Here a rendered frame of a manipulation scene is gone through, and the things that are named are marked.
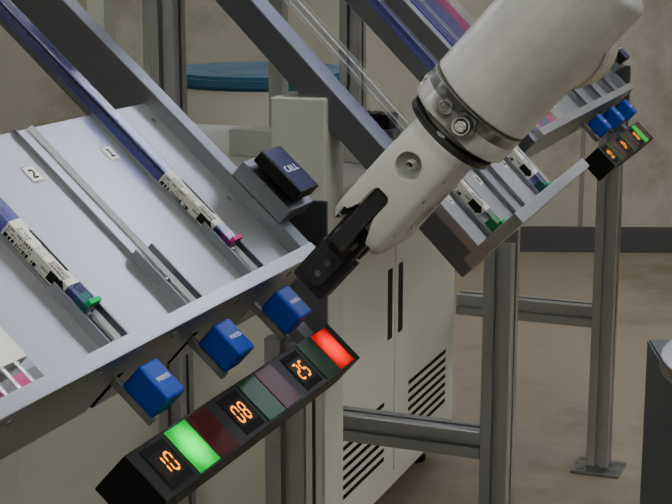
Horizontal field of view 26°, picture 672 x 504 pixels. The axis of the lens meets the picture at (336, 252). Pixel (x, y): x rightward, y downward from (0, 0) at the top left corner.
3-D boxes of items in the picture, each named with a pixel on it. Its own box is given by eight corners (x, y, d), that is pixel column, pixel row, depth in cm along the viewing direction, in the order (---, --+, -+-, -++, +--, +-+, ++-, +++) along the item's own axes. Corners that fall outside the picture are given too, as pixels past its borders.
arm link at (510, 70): (467, 58, 112) (422, 59, 104) (586, -72, 107) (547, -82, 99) (542, 135, 110) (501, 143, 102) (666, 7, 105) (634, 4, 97)
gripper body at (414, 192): (479, 165, 103) (378, 271, 107) (516, 146, 112) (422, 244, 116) (405, 91, 104) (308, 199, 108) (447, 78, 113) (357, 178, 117)
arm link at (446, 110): (505, 148, 102) (476, 178, 103) (535, 132, 110) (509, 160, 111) (421, 65, 103) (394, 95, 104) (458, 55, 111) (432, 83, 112)
